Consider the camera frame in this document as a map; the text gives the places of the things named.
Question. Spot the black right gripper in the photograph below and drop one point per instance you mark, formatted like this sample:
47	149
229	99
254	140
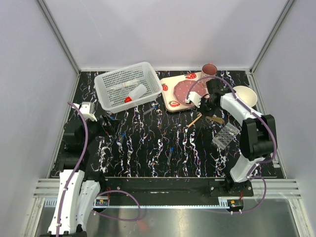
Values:
211	113

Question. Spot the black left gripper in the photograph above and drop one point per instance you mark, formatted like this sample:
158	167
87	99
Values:
111	124

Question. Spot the wooden test tube clamp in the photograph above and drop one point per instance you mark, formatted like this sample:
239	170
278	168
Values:
195	120

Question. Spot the clear plastic funnel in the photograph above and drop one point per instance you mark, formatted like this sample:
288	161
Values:
125	84

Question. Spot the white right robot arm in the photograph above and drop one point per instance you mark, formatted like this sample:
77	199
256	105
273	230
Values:
258	139

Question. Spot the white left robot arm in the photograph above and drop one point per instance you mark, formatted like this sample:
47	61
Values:
78	190

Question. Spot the clear test tube rack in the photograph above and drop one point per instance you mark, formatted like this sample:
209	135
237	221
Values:
225	136

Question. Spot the pink dotted plate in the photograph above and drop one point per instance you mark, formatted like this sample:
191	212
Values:
181	90

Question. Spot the pink patterned mug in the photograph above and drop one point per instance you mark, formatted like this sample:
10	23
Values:
207	70

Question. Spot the strawberry pattern tray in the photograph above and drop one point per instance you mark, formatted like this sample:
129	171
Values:
168	84

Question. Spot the white perforated plastic basket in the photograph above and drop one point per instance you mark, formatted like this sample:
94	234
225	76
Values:
113	100

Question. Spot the white squeeze bottle red cap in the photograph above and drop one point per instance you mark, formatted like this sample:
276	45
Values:
136	93

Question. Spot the white paper bowl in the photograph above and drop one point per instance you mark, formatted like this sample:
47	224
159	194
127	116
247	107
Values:
247	95

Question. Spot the left controller box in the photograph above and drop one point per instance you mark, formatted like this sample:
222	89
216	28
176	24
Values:
101	202

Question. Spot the controller box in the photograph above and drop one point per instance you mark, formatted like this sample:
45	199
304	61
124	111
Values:
101	202
235	205

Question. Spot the right controller box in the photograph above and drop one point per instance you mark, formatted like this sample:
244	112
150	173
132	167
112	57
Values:
235	205

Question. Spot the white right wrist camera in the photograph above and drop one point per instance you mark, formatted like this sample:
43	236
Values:
193	98

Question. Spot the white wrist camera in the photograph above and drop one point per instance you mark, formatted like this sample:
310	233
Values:
88	111
193	98

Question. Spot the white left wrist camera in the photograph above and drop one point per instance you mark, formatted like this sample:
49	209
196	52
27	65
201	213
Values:
88	111

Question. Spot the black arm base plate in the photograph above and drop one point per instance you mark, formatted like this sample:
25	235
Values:
169	191

